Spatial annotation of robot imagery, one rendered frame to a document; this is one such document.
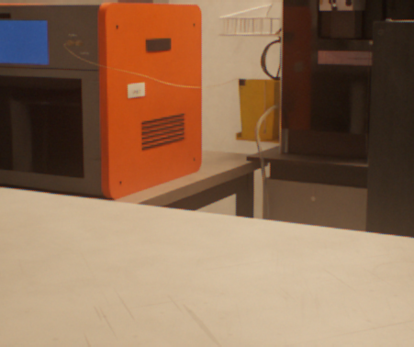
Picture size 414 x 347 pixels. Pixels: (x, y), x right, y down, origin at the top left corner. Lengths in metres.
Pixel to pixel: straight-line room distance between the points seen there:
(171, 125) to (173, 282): 1.38
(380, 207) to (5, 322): 0.77
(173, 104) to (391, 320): 1.49
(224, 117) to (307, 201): 1.48
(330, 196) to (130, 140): 0.57
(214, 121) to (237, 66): 0.26
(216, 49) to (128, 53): 1.77
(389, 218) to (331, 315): 0.66
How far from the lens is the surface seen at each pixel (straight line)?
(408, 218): 1.24
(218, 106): 3.63
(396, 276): 0.70
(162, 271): 0.70
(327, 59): 2.21
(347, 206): 2.17
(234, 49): 3.58
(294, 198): 2.21
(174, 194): 1.96
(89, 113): 1.85
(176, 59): 2.05
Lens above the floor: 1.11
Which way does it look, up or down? 11 degrees down
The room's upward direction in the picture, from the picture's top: straight up
